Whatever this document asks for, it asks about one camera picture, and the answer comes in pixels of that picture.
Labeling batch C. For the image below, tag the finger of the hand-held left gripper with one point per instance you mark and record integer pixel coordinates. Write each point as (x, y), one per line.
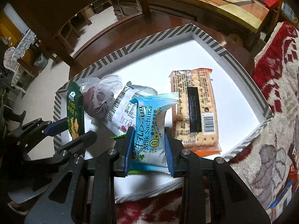
(57, 126)
(79, 142)

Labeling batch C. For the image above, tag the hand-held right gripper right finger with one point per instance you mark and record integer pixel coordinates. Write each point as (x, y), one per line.
(168, 151)

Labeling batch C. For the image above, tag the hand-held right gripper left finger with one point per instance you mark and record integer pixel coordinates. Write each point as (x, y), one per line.
(129, 144)

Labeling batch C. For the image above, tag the dark green snack packet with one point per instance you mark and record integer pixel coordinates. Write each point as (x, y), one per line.
(74, 107)

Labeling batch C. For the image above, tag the grey striped cardboard box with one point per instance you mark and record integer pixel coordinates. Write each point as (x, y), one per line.
(210, 58)

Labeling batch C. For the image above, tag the clear bag of dark snacks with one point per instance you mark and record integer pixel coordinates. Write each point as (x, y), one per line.
(98, 98)

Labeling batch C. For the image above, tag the white snack packet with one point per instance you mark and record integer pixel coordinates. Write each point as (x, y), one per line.
(121, 112)

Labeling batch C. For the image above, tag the orange cracker packet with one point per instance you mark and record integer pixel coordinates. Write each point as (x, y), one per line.
(177, 98)

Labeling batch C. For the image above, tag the green bucket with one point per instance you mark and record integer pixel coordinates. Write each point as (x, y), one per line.
(41, 60)

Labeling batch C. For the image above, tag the white plastic chair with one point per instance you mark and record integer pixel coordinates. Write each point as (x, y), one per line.
(10, 58)

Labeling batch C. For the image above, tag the white lace cloth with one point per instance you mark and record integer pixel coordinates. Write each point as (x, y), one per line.
(23, 43)

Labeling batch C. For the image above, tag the wooden stool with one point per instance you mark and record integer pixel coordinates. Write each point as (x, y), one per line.
(80, 16)

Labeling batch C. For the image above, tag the floral fleece blanket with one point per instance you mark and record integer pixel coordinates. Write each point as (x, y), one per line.
(275, 98)

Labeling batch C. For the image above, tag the dark wooden chair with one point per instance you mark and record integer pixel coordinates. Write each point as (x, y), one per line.
(163, 28)

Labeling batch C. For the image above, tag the blue edged snack packet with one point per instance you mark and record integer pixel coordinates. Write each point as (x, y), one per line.
(283, 193)

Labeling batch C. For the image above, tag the wooden coffee table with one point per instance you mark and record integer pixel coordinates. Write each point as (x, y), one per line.
(210, 0)

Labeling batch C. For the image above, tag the red paper bag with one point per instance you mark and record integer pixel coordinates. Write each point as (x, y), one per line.
(272, 0)

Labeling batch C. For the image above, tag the wooden rack painted panel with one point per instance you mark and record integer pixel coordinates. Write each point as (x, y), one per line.
(289, 12)

